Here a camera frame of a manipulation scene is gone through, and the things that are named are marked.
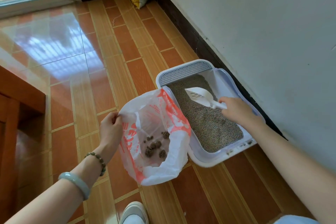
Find white string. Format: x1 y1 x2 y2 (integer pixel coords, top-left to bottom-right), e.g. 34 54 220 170
112 5 137 27

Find white and red plastic bag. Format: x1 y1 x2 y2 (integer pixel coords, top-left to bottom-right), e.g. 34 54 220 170
117 88 192 186

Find person's left forearm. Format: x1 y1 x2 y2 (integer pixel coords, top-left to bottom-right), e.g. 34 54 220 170
5 145 116 224

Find pale green jade bangle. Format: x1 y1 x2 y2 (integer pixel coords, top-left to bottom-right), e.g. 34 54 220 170
58 172 91 201

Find white litter scoop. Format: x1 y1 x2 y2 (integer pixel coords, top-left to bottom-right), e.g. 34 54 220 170
184 87 228 110

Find brown bead bracelet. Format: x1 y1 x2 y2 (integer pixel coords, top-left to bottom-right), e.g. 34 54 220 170
84 152 107 177

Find grey cat litter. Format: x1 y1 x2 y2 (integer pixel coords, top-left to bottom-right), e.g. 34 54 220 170
166 74 244 153

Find brown litter clumps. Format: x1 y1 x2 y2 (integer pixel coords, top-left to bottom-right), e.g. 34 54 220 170
143 131 170 159

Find person's left hand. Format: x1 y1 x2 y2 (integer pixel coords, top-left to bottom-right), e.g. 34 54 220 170
99 111 124 150

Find brown wooden furniture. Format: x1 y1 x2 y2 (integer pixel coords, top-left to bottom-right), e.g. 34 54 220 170
0 65 47 224

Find light blue clothing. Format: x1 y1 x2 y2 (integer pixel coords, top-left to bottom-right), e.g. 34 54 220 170
273 215 319 224

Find person's right hand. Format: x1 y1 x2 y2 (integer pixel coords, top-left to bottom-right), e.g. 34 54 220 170
218 97 259 128

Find white shoe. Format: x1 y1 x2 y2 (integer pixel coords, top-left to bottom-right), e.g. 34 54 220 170
119 201 149 224

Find white plastic litter box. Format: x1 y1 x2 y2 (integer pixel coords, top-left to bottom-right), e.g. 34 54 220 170
156 59 266 168

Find person's right forearm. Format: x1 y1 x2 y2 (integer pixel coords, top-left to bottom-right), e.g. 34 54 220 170
240 117 336 224

